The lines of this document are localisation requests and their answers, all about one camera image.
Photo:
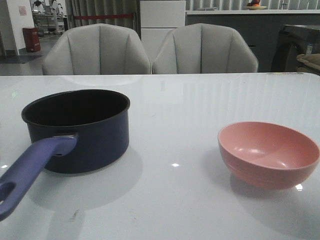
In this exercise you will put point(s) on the dark blue saucepan purple handle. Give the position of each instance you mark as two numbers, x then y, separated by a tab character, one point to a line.
71	132

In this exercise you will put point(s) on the pink plastic bowl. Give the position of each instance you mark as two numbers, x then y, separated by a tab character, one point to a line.
267	155

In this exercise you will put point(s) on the right grey upholstered chair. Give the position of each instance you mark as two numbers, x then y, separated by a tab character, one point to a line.
203	48

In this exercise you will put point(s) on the grey upholstered chair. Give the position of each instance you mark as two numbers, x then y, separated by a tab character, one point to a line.
203	48
97	49

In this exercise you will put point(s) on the left grey upholstered chair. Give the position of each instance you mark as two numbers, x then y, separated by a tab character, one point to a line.
97	49

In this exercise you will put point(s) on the white cabinet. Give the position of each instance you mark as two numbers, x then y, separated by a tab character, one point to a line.
157	18

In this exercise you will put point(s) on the red barrier tape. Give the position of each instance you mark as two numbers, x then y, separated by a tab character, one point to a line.
103	17

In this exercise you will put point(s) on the red bin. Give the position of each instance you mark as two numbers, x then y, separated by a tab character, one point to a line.
31	39

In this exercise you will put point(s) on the fruit plate on counter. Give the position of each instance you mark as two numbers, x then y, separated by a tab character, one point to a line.
255	5

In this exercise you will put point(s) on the dark grey appliance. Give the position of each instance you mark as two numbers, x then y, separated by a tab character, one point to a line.
294	40

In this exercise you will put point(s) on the beige cushion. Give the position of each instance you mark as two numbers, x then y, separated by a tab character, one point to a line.
309	63

